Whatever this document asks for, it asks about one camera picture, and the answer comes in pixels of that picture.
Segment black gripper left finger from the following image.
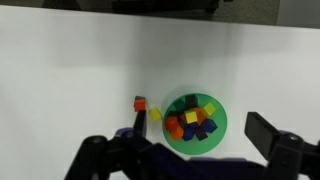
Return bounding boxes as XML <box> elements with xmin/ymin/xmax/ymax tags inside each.
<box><xmin>64</xmin><ymin>109</ymin><xmax>214</xmax><ymax>180</ymax></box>

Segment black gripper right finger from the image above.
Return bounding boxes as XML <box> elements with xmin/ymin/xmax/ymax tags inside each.
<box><xmin>244</xmin><ymin>111</ymin><xmax>320</xmax><ymax>180</ymax></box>

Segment small orange block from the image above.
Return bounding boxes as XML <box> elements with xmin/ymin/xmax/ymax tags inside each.
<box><xmin>193</xmin><ymin>107</ymin><xmax>208</xmax><ymax>126</ymax></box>
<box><xmin>133</xmin><ymin>99</ymin><xmax>147</xmax><ymax>113</ymax></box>
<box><xmin>169</xmin><ymin>125</ymin><xmax>185</xmax><ymax>141</ymax></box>

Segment small yellow block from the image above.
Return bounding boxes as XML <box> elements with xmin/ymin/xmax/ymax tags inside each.
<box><xmin>148</xmin><ymin>106</ymin><xmax>164</xmax><ymax>123</ymax></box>
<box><xmin>184</xmin><ymin>109</ymin><xmax>198</xmax><ymax>125</ymax></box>
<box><xmin>203</xmin><ymin>102</ymin><xmax>217</xmax><ymax>117</ymax></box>

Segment small red-orange block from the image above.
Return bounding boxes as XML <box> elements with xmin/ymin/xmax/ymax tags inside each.
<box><xmin>164</xmin><ymin>115</ymin><xmax>180</xmax><ymax>132</ymax></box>

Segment small blue block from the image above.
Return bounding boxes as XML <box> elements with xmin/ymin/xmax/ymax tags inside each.
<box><xmin>201</xmin><ymin>118</ymin><xmax>219</xmax><ymax>134</ymax></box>
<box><xmin>181</xmin><ymin>123</ymin><xmax>197</xmax><ymax>142</ymax></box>

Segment small dark purple block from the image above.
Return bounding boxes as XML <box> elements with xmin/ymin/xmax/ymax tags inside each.
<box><xmin>194</xmin><ymin>125</ymin><xmax>209</xmax><ymax>142</ymax></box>

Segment green plastic bowl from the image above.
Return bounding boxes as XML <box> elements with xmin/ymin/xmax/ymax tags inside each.
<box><xmin>162</xmin><ymin>93</ymin><xmax>229</xmax><ymax>156</ymax></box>

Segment black wide background object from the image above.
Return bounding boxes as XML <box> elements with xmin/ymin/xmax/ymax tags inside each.
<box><xmin>111</xmin><ymin>0</ymin><xmax>222</xmax><ymax>15</ymax></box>

